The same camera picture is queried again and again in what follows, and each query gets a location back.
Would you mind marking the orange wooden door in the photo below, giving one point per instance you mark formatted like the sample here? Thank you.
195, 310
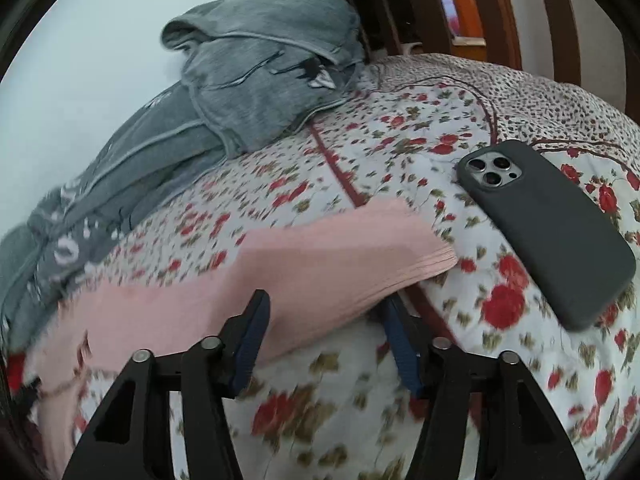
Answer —
466, 29

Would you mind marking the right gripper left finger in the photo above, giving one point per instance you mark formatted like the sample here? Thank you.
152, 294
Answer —
128, 436

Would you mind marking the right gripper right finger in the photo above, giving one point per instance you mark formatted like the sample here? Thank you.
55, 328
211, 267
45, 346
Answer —
520, 435

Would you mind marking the pink knit sweater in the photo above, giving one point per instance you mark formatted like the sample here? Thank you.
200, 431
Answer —
319, 277

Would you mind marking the black smartphone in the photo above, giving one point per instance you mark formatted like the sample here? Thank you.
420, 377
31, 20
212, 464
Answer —
574, 255

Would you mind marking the grey floral quilt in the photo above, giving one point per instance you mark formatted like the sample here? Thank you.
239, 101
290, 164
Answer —
255, 70

